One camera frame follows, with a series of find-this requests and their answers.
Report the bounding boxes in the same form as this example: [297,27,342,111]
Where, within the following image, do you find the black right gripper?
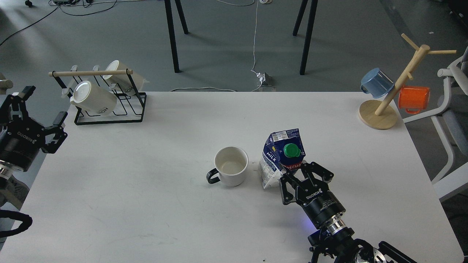
[280,162,346,229]

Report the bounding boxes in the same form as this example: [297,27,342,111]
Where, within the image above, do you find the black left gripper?
[0,85,68,172]

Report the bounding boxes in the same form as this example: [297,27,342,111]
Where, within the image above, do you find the blue white milk carton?
[258,128,306,190]

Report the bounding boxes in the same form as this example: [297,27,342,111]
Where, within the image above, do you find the white mug black handle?
[206,146,249,187]

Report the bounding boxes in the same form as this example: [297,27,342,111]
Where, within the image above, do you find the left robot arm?
[0,85,68,238]

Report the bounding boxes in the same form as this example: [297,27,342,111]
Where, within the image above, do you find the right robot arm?
[279,161,414,263]

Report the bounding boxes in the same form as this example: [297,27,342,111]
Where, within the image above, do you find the blue cup on tree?
[361,67,395,99]

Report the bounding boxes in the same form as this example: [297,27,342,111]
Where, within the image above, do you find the orange cup on tree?
[397,85,431,114]

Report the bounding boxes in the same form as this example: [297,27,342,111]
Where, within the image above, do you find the cream mug front on rack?
[69,81,118,115]

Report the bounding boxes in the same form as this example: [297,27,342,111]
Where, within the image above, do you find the wooden mug tree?
[358,33,457,130]

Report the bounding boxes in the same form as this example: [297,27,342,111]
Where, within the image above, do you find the grey power adapter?
[256,73,274,87]

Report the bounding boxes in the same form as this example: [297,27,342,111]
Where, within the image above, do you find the white office chair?
[403,50,468,202]

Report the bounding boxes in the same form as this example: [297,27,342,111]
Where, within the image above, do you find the black table legs left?
[164,0,189,73]

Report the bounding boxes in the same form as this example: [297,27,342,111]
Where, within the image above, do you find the black table legs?
[164,0,189,73]
[292,0,318,76]

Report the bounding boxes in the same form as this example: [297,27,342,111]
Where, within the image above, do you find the black table legs right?
[292,0,318,76]

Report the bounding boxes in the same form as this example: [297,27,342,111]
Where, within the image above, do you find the black wire mug rack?
[48,66,147,125]

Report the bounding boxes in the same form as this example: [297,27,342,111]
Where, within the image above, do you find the black cable on floor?
[0,0,117,47]

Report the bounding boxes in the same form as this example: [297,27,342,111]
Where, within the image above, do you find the white cable on floor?
[170,0,273,92]

